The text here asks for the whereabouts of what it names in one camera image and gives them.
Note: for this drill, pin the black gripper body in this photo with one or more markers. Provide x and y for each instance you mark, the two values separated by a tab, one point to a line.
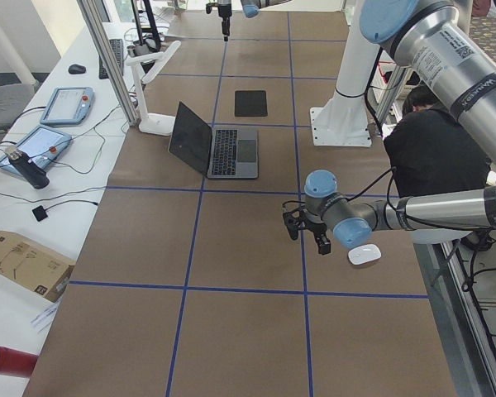
317	228
224	12

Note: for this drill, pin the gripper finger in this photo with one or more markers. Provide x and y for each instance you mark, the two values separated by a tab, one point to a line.
293	226
323	243
226	22

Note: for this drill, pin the white computer mouse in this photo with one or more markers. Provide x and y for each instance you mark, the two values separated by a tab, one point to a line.
364	254

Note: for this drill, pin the black mouse pad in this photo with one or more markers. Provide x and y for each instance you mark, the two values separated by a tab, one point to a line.
250	103

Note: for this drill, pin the grey laptop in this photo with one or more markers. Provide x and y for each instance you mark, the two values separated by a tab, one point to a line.
216	153

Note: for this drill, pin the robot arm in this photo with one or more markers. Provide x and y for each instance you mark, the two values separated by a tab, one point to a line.
250	8
423	36

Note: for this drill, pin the black desktop mouse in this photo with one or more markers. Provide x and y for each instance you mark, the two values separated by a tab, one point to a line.
77	69

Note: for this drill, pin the seated person in black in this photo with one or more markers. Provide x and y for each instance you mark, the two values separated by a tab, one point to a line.
431	152

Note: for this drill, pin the upper teach pendant tablet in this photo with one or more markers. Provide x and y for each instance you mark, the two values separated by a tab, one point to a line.
68	106

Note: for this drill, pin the teach pendant tablet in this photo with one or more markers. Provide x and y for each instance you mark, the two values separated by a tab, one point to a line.
44	144
68	106

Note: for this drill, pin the lower teach pendant tablet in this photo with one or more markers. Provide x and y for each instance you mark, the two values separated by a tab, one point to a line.
44	144

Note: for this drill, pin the black cylinder bottle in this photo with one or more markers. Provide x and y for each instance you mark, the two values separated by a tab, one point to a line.
23	163

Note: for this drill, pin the small black square puck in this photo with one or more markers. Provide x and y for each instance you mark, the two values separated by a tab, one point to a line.
40	213

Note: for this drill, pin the cardboard box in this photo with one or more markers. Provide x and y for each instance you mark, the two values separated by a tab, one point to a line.
33	266

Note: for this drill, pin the red cylinder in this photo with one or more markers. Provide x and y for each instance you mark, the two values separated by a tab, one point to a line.
17	363

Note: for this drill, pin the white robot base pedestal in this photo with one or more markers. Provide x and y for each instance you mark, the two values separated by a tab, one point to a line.
343	120

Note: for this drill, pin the aluminium frame post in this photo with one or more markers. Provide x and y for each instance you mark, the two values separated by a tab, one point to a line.
94	23

